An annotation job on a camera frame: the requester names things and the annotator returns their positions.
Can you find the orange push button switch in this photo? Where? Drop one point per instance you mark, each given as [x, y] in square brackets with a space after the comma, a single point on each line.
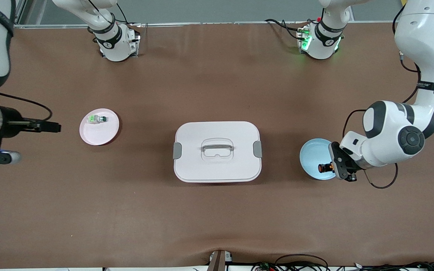
[324, 168]

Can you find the brown table cover sheet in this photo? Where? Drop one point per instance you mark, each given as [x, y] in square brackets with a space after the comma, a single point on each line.
[217, 218]

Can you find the white lidded storage box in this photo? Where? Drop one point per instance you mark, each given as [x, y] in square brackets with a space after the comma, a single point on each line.
[217, 169]

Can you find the aluminium frame profile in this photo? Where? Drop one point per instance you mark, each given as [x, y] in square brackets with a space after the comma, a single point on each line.
[20, 15]

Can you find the green push button switch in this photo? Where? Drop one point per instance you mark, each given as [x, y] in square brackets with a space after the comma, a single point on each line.
[96, 119]

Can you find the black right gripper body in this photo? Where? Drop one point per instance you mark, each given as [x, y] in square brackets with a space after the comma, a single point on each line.
[12, 121]

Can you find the metal camera post bracket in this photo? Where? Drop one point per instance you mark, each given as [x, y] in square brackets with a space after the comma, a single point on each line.
[217, 261]

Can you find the pink round plate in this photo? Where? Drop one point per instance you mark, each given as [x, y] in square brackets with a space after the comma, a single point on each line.
[106, 133]

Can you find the grey box latch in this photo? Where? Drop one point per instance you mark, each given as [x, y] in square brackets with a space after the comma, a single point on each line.
[257, 149]
[177, 150]

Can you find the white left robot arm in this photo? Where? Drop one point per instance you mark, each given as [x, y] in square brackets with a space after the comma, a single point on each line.
[424, 37]

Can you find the light blue round plate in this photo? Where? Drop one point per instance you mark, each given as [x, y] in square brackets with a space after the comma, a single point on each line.
[311, 154]

